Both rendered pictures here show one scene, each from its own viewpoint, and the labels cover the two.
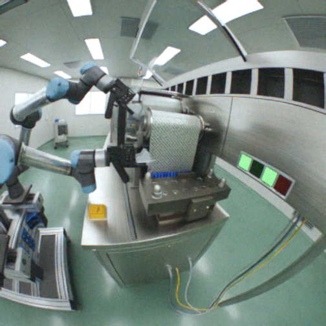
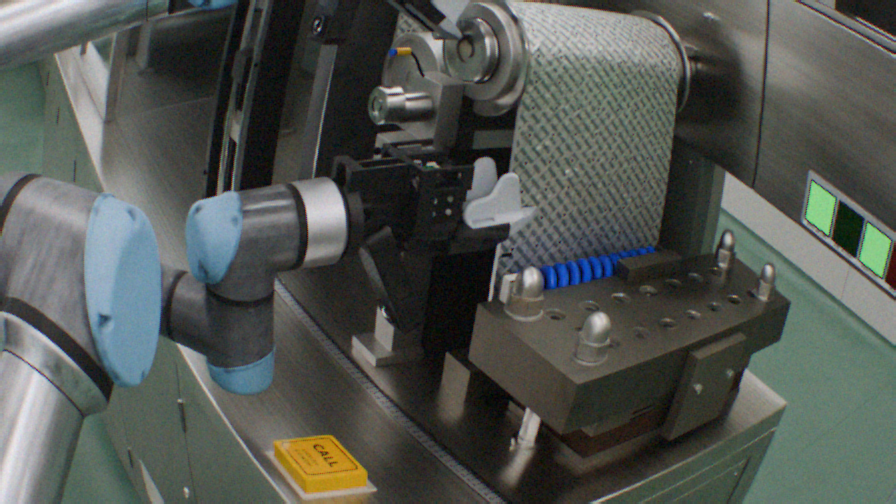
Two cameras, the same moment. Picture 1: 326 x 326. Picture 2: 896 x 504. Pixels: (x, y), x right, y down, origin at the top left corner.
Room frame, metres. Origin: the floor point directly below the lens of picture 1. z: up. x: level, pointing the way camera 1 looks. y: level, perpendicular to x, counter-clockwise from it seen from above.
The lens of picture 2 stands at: (-0.45, 0.35, 1.51)
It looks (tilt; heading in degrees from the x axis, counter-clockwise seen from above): 25 degrees down; 346
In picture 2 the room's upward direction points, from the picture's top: 9 degrees clockwise
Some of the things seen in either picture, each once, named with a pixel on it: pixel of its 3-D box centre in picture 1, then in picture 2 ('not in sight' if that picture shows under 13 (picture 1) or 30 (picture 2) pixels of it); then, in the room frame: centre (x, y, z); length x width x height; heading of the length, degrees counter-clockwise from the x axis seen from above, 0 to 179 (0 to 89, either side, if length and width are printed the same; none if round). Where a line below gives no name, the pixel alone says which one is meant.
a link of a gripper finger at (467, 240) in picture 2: (135, 163); (462, 232); (0.47, 0.11, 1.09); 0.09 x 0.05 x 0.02; 111
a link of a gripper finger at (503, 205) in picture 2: (146, 158); (505, 202); (0.49, 0.07, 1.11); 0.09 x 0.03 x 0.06; 111
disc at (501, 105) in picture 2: (147, 123); (484, 49); (0.56, 0.09, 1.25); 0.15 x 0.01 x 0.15; 22
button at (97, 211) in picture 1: (97, 211); (318, 464); (0.33, 0.25, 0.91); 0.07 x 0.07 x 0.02; 22
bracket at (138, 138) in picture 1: (134, 161); (401, 218); (0.58, 0.14, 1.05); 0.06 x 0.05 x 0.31; 112
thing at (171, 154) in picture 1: (173, 156); (597, 188); (0.55, -0.04, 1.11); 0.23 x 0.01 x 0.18; 112
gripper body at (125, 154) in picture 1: (121, 156); (393, 202); (0.47, 0.18, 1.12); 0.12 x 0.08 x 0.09; 112
